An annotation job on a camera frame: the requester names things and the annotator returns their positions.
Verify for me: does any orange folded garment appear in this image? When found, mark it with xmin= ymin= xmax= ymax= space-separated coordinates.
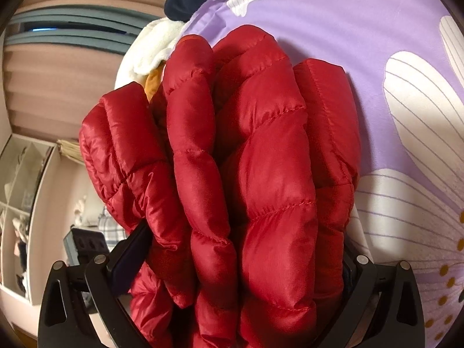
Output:
xmin=144 ymin=61 xmax=166 ymax=101

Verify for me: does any straw yellow broom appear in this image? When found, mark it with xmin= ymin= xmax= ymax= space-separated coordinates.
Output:
xmin=57 ymin=139 xmax=84 ymax=165

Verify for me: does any red puffer jacket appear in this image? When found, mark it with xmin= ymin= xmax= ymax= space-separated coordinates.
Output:
xmin=79 ymin=25 xmax=361 ymax=347

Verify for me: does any plaid grey pillow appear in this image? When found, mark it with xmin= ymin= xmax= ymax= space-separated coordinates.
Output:
xmin=97 ymin=207 xmax=127 ymax=251

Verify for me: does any white wall shelf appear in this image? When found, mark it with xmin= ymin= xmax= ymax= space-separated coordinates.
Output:
xmin=1 ymin=134 xmax=61 ymax=306

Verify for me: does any teal window curtain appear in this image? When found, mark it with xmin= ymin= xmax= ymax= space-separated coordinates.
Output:
xmin=5 ymin=5 xmax=158 ymax=55

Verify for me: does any purple floral bed sheet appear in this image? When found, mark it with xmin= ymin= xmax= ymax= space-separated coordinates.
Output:
xmin=186 ymin=0 xmax=463 ymax=347

